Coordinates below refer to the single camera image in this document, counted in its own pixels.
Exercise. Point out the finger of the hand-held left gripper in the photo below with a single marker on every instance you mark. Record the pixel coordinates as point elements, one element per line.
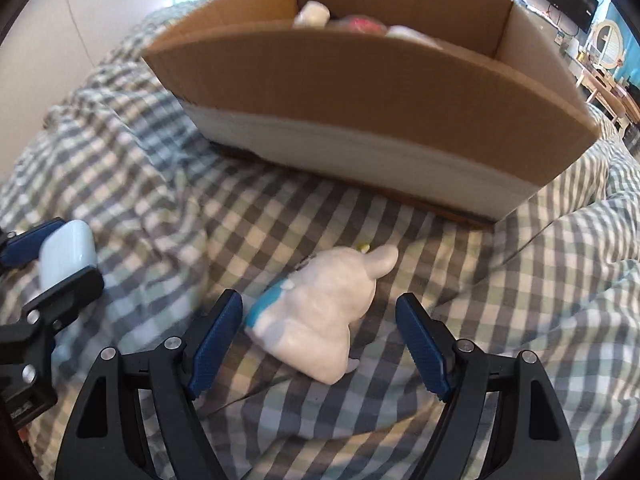
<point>75,290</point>
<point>22,247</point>

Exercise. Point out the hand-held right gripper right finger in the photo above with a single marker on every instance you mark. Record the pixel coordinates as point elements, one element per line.
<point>422,347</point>

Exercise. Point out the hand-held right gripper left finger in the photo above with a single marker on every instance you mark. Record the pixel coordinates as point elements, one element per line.
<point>217,340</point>

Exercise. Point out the white earbuds case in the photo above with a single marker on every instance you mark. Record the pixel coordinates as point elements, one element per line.
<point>65,255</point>

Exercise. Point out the white plush toy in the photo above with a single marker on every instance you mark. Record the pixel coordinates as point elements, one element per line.
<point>315,320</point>

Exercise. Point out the cardboard box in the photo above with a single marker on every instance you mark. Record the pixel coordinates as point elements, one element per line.
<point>375,110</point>

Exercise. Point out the white soft object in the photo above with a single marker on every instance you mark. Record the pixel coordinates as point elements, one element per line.
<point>407,35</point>
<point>312,14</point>

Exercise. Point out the grey white checked duvet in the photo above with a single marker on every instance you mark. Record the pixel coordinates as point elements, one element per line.
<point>500,285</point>

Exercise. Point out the white dressing table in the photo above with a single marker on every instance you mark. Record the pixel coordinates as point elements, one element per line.
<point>607,97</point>

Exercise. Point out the oval white vanity mirror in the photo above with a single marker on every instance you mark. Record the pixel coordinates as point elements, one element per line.
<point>607,42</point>

